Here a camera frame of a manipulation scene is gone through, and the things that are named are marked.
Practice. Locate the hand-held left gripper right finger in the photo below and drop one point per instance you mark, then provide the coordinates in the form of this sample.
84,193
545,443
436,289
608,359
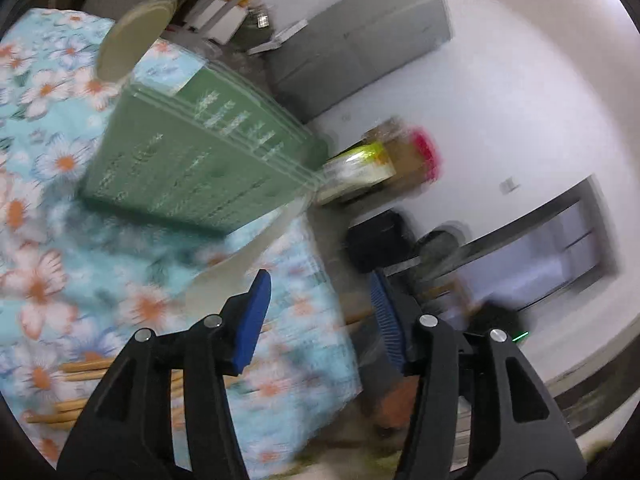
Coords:
387,320

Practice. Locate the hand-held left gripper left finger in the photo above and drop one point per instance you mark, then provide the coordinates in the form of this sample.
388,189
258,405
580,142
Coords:
250,325

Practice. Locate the white rice paddle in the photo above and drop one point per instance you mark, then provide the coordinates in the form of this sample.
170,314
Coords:
235,270

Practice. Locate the green perforated utensil holder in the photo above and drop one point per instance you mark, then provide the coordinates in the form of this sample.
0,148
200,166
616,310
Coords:
200,160

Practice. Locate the row of wooden chopsticks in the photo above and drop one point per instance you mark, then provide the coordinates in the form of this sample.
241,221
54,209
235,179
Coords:
80,366

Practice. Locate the beige soup ladle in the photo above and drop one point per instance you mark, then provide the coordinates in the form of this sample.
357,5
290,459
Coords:
127,45

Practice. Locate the black bag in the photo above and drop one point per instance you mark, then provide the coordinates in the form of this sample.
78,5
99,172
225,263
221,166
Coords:
380,240

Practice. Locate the yellow green packet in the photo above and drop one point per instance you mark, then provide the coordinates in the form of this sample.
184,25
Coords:
357,167

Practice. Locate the dark framed window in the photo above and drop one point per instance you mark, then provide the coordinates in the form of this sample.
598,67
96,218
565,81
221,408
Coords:
540,250

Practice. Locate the cardboard box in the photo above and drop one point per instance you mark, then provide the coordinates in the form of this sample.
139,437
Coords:
400,150

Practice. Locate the red bag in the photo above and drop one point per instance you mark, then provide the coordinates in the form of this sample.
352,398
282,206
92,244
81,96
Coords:
427,152

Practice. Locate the floral light blue blanket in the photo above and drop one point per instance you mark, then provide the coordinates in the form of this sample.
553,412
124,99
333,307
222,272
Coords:
55,270

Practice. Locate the grey cabinet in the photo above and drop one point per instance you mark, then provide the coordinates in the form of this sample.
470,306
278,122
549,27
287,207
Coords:
360,35

